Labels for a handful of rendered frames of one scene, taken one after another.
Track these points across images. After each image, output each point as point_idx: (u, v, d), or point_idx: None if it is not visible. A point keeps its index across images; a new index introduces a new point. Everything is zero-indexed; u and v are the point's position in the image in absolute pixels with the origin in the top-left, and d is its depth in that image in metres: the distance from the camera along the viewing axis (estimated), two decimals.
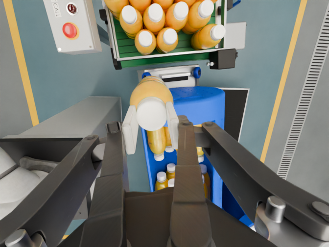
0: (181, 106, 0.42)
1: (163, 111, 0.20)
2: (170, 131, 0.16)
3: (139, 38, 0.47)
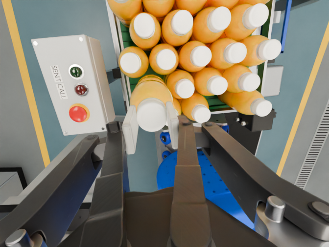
0: None
1: None
2: (170, 131, 0.16)
3: None
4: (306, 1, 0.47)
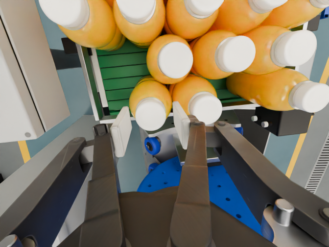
0: None
1: None
2: (180, 131, 0.16)
3: (137, 117, 0.21)
4: None
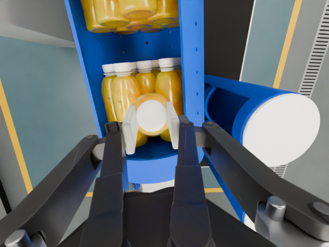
0: None
1: None
2: (171, 131, 0.16)
3: (138, 116, 0.20)
4: None
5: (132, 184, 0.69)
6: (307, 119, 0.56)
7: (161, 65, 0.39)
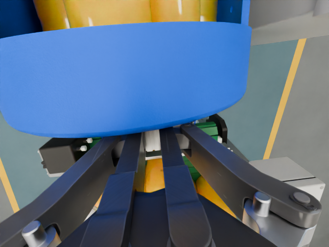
0: (152, 119, 0.11)
1: None
2: (152, 133, 0.16)
3: None
4: None
5: None
6: None
7: None
